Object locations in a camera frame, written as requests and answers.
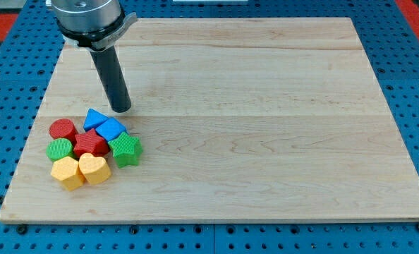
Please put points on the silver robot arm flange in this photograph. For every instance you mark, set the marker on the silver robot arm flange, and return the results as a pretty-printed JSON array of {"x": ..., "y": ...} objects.
[{"x": 92, "y": 24}]

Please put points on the wooden board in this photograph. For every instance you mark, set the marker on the wooden board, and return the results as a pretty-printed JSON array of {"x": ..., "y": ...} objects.
[{"x": 241, "y": 121}]

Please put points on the green star block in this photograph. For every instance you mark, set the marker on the green star block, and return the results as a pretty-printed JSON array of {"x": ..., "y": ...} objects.
[{"x": 126, "y": 150}]

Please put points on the blue cube block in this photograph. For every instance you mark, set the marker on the blue cube block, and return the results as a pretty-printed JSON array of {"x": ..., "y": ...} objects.
[{"x": 110, "y": 129}]

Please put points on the blue triangle block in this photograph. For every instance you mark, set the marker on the blue triangle block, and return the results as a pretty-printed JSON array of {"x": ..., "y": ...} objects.
[{"x": 93, "y": 119}]

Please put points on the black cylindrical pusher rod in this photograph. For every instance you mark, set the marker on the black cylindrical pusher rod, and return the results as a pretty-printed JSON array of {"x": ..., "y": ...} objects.
[{"x": 111, "y": 76}]

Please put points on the red star block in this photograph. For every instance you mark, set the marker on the red star block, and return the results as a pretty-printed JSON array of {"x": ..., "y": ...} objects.
[{"x": 90, "y": 142}]

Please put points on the yellow heart block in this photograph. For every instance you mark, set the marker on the yellow heart block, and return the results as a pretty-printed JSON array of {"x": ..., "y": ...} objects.
[{"x": 95, "y": 169}]

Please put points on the red cylinder block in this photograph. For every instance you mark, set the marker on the red cylinder block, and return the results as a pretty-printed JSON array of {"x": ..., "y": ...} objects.
[{"x": 63, "y": 128}]

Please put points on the yellow hexagon block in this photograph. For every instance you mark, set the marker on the yellow hexagon block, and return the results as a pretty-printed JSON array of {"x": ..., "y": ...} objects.
[{"x": 67, "y": 172}]

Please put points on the green cylinder block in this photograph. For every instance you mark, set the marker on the green cylinder block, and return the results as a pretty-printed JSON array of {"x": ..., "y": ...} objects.
[{"x": 59, "y": 148}]

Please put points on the blue perforated table panel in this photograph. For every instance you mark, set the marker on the blue perforated table panel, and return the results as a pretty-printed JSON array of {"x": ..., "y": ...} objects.
[{"x": 28, "y": 57}]

